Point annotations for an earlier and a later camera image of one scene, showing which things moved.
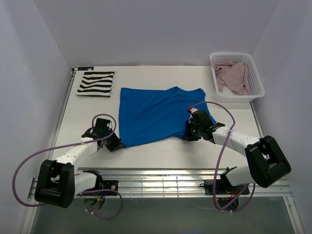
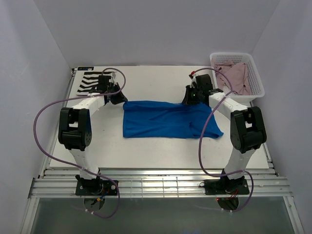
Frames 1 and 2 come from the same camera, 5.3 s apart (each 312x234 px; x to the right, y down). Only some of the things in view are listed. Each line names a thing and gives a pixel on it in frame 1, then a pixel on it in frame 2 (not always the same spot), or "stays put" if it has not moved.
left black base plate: x=100 y=185 stays put
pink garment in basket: x=235 y=76 stays put
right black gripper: x=187 y=136 → x=187 y=100
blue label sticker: x=85 y=68 stays put
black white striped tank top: x=97 y=83 stays put
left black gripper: x=117 y=145 → x=121 y=98
